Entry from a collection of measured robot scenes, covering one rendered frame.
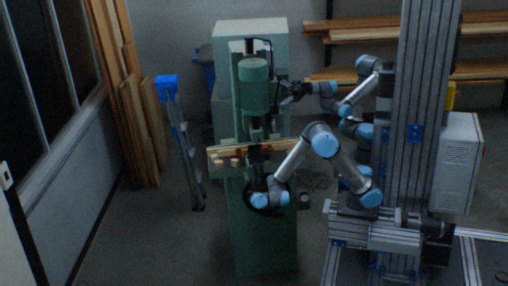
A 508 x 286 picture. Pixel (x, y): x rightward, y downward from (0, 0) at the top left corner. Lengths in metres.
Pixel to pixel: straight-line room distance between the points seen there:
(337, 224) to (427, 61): 1.01
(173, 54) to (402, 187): 3.27
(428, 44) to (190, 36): 3.26
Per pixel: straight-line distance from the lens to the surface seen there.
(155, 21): 5.29
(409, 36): 2.46
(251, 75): 2.75
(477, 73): 5.33
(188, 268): 3.60
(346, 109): 2.77
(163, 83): 3.61
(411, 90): 2.56
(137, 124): 4.21
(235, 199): 3.05
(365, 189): 2.47
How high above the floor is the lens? 2.45
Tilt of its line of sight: 29 degrees down
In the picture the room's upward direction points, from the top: 3 degrees counter-clockwise
